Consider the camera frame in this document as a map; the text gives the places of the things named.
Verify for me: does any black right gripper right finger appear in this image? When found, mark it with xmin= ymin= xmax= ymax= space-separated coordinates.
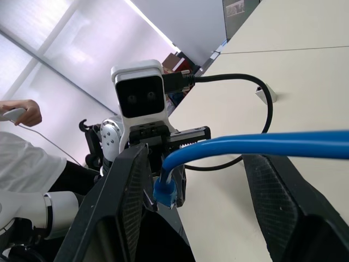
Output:
xmin=243 ymin=153 xmax=349 ymax=262

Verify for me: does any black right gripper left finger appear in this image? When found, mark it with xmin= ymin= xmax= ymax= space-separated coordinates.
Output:
xmin=54 ymin=145 xmax=150 ymax=262

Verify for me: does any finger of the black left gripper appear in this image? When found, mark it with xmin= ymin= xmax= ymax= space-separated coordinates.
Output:
xmin=141 ymin=163 xmax=159 ymax=212
xmin=171 ymin=163 xmax=188 ymax=209

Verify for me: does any blue network cable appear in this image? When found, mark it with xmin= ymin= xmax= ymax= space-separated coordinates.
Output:
xmin=152 ymin=129 xmax=349 ymax=211

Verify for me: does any white handheld controller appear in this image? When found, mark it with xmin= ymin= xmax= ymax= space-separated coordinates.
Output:
xmin=1 ymin=108 xmax=27 ymax=123

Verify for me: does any person's bare hand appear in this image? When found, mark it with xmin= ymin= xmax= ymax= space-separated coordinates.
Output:
xmin=0 ymin=99 xmax=43 ymax=128

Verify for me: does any silver robot body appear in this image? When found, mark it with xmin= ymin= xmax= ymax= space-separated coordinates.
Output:
xmin=0 ymin=190 xmax=80 ymax=241

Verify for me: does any black hooked stand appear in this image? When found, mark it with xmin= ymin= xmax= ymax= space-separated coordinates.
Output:
xmin=78 ymin=118 xmax=105 ymax=171

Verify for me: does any brown cardboard box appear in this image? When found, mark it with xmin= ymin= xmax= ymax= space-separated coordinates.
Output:
xmin=161 ymin=52 xmax=197 ymax=75

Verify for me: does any person in white shirt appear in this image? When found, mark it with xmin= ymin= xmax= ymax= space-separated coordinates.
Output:
xmin=0 ymin=130 xmax=102 ymax=198

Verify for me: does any small white table block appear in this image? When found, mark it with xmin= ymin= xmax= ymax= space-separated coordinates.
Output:
xmin=255 ymin=83 xmax=278 ymax=105

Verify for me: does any dark framed panel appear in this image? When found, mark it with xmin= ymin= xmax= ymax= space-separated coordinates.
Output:
xmin=221 ymin=0 xmax=260 ymax=42

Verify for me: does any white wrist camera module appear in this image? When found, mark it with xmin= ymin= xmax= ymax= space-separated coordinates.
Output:
xmin=110 ymin=59 xmax=178 ymax=154

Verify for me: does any thin white cord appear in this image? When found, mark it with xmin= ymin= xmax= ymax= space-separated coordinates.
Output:
xmin=15 ymin=122 xmax=83 ymax=168

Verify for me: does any black robot wrist cable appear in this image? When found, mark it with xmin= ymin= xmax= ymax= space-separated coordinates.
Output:
xmin=163 ymin=69 xmax=274 ymax=171

